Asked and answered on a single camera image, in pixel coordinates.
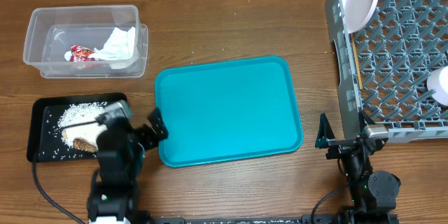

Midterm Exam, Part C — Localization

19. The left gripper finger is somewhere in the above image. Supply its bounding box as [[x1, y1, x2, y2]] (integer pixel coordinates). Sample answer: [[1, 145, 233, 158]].
[[147, 107, 169, 141], [62, 120, 104, 130]]

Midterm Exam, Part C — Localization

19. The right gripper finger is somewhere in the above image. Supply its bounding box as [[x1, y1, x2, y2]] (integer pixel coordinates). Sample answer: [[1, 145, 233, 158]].
[[358, 110, 375, 137], [316, 113, 336, 141]]

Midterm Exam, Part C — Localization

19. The white rice pile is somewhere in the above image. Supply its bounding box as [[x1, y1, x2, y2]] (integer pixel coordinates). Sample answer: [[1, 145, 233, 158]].
[[57, 104, 107, 148]]

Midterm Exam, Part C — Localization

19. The brown food piece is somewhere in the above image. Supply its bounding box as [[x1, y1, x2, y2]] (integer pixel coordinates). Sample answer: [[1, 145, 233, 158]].
[[73, 139, 98, 153]]

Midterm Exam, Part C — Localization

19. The wooden chopstick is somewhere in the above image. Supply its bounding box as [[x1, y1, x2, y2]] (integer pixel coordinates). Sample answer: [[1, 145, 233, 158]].
[[350, 34, 363, 90]]

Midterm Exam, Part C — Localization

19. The red snack wrapper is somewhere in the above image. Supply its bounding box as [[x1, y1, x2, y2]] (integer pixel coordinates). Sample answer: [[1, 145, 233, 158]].
[[69, 45, 95, 62]]

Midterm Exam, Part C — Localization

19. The small white napkin piece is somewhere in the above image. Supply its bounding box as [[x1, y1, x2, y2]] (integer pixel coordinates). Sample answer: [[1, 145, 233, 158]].
[[64, 51, 72, 61]]

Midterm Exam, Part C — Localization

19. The white round plate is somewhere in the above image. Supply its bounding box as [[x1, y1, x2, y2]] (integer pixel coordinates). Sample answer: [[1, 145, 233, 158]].
[[339, 0, 381, 34]]

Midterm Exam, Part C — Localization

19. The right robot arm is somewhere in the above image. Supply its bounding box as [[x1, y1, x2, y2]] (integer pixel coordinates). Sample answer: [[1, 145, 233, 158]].
[[310, 111, 401, 224]]

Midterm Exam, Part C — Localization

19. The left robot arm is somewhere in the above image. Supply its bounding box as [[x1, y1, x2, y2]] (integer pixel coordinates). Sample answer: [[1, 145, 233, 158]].
[[62, 100, 168, 223]]

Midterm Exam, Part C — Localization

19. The grey dishwasher rack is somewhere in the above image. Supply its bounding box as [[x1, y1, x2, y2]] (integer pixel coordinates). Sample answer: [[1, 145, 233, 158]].
[[325, 0, 447, 143]]

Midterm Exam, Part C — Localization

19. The black plastic tray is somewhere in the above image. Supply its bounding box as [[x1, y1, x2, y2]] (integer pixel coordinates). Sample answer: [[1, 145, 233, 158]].
[[27, 92, 127, 162]]

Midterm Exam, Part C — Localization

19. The teal serving tray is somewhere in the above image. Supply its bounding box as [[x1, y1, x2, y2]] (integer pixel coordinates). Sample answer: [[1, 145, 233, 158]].
[[154, 56, 304, 167]]

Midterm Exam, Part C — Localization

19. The clear plastic bin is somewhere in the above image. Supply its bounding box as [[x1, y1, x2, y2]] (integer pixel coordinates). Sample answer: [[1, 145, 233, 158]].
[[23, 5, 149, 78]]

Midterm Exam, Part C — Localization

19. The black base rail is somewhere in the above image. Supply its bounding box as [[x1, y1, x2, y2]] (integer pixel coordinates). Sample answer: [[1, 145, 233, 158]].
[[139, 213, 400, 224]]

